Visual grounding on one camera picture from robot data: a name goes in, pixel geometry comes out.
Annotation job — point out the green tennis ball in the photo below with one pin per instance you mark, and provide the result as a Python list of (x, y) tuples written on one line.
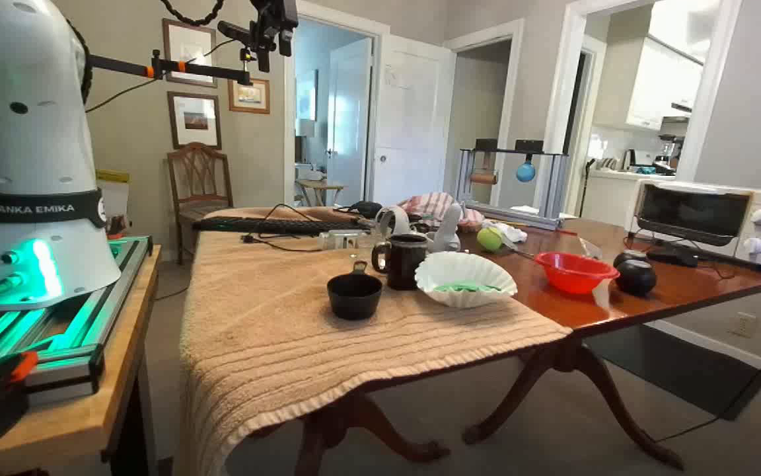
[(490, 238)]

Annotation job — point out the red plastic bowl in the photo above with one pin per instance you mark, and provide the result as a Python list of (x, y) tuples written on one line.
[(575, 274)]

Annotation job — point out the dark framed landscape picture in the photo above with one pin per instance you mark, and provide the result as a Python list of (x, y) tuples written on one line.
[(194, 120)]

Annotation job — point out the white crumpled tissue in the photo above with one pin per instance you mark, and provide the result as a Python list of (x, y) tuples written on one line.
[(514, 234)]

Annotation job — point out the dark floor mat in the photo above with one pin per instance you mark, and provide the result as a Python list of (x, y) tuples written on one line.
[(680, 372)]

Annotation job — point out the black measuring cup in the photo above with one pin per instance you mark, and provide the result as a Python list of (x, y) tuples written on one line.
[(354, 296)]

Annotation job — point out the black orange-clamped camera mount arm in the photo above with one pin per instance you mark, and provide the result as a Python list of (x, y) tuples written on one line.
[(178, 66)]

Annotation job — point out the black mug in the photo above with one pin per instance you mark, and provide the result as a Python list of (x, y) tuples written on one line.
[(404, 263)]

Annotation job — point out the tan ribbed towel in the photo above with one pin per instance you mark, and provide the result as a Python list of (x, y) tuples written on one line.
[(276, 353)]

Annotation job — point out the white coffee filter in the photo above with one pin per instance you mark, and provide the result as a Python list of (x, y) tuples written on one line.
[(462, 280)]

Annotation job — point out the white kitchen wall cabinet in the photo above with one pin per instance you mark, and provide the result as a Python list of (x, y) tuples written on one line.
[(653, 83)]

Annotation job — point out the wall outlet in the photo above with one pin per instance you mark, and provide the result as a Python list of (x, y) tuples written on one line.
[(745, 323)]

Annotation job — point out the black camera on frame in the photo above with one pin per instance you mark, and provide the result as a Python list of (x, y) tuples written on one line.
[(530, 144), (485, 144)]

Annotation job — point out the dark wooden dining table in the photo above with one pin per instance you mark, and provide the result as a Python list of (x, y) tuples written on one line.
[(687, 286)]

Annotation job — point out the red striped cloth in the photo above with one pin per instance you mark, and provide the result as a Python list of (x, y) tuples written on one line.
[(435, 206)]

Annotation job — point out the white and yellow poster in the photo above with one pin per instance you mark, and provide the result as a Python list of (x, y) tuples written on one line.
[(114, 198)]

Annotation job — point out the small folding table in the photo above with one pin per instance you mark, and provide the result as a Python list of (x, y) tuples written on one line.
[(317, 189)]

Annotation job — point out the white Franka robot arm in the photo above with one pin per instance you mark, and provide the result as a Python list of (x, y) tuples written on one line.
[(28, 132)]

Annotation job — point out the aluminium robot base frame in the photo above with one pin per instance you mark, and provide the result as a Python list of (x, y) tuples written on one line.
[(63, 327)]

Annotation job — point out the blue ball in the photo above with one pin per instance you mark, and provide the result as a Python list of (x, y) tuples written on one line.
[(526, 169)]

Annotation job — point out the aluminium frame stand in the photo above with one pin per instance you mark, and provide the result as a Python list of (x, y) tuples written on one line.
[(503, 189)]

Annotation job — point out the large framed wall picture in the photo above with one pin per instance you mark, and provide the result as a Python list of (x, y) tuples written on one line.
[(189, 49)]

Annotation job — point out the black round object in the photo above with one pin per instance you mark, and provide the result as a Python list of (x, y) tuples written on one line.
[(634, 279)]

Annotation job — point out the small framed wall picture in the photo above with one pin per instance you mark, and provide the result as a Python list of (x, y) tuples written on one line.
[(248, 95)]

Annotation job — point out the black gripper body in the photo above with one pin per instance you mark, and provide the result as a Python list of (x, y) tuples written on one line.
[(270, 31)]

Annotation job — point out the wooden robot cart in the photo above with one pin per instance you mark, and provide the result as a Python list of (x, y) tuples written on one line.
[(90, 413)]

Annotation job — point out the white door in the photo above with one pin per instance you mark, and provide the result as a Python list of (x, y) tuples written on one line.
[(411, 123)]

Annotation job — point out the white toaster oven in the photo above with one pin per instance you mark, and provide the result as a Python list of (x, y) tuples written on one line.
[(706, 221)]

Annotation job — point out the dark wooden chair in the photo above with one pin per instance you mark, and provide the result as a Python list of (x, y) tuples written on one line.
[(197, 189)]

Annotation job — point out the small clear glass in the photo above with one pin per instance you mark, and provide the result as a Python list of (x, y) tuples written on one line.
[(361, 263)]

